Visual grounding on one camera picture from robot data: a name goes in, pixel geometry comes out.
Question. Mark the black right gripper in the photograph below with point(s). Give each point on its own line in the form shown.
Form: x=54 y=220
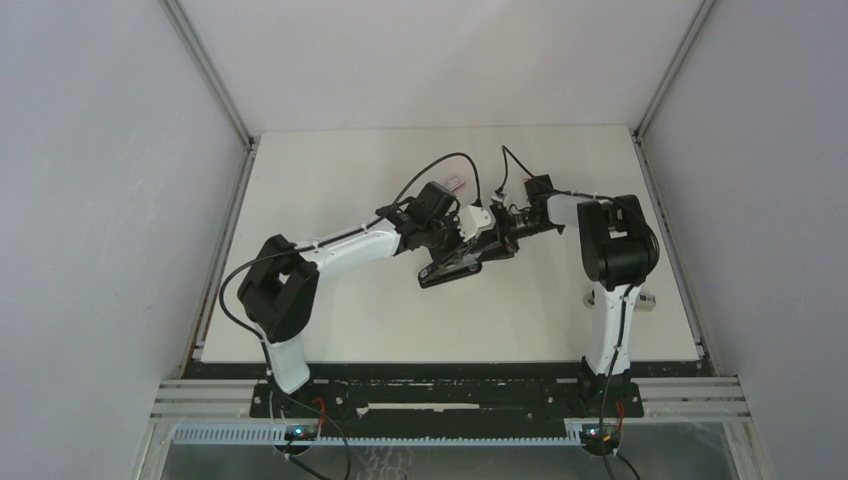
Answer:
x=501 y=218

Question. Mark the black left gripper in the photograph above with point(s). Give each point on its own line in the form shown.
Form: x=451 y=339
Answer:
x=450 y=221

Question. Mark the black stapler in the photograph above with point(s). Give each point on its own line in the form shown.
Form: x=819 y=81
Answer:
x=463 y=260

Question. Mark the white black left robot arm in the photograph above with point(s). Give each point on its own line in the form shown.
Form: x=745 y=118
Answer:
x=280 y=286

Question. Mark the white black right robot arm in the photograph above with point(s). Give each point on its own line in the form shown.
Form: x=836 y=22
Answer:
x=618 y=250

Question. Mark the red white staple box sleeve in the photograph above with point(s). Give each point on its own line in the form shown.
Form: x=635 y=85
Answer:
x=454 y=182

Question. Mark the aluminium frame rail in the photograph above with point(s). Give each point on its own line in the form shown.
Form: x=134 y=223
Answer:
x=218 y=411

